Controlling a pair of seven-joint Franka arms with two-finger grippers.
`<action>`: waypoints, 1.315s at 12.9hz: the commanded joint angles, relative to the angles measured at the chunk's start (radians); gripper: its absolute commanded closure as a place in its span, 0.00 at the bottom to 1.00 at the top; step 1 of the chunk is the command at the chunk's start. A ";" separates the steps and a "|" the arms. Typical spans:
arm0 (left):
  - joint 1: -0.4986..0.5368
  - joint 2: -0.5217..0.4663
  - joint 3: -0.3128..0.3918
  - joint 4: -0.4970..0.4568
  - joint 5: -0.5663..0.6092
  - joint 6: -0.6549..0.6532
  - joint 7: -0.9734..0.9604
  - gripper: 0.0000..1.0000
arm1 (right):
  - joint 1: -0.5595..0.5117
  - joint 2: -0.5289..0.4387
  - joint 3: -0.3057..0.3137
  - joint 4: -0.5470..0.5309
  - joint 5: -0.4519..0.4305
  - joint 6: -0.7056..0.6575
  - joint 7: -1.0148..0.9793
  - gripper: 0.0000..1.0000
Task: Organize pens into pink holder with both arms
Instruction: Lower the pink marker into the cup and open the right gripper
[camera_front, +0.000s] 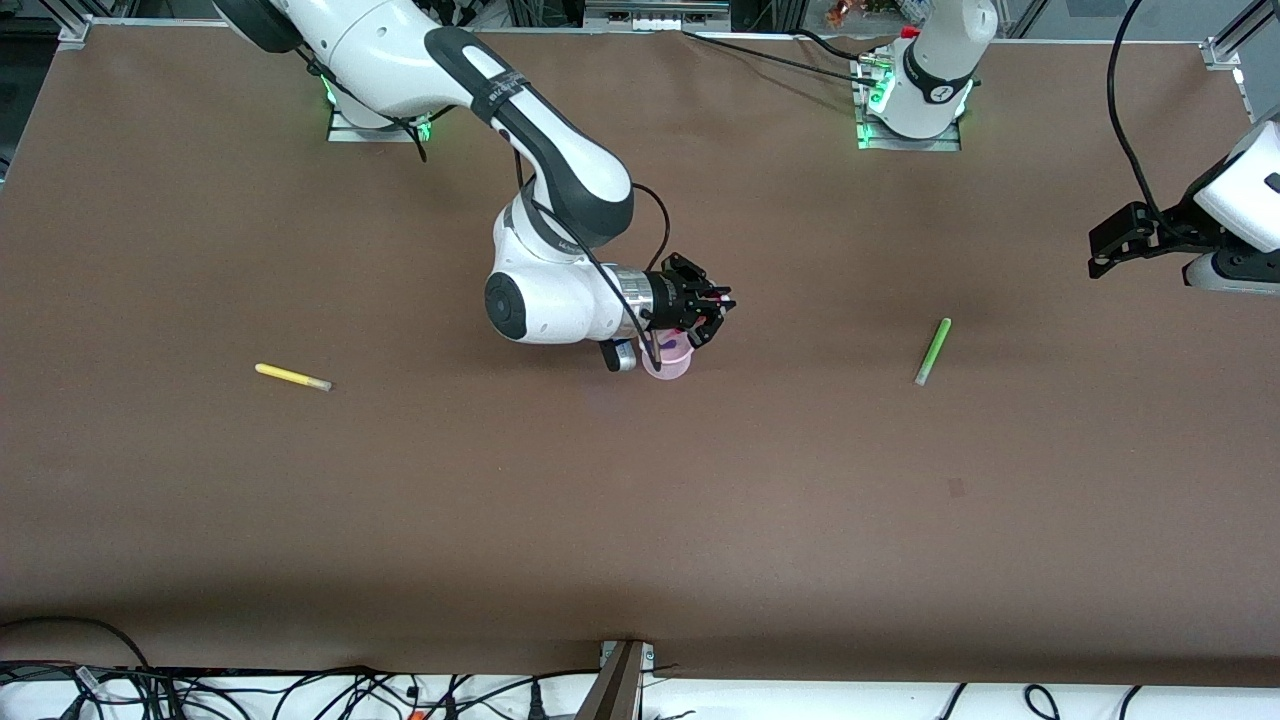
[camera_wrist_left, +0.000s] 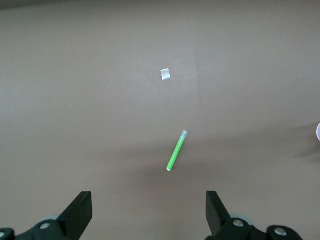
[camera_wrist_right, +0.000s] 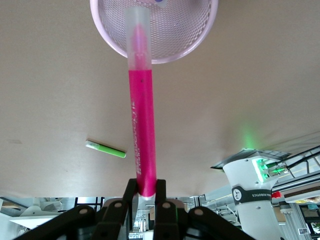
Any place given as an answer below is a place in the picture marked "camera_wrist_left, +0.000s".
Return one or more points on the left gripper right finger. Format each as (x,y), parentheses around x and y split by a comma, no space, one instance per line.
(220,225)

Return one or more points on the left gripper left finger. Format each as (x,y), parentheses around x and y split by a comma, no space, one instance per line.
(75,220)

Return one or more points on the pink cup holder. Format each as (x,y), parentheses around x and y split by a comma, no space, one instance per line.
(318,132)

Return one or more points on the green marker pen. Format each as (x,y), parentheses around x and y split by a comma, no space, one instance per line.
(176,152)

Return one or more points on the small square tape patch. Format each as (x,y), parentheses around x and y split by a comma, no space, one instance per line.
(165,74)

